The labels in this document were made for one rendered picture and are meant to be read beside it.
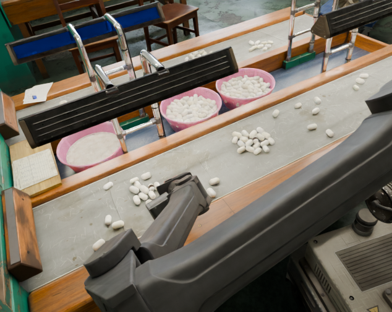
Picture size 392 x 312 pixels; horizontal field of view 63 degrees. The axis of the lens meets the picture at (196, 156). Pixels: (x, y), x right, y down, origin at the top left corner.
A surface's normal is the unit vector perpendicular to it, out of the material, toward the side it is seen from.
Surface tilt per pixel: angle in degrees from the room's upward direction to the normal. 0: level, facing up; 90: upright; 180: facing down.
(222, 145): 0
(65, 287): 0
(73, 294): 0
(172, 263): 40
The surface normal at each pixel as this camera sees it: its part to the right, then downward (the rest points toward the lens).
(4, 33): 0.44, 0.58
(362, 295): -0.11, -0.72
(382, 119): -0.67, -0.73
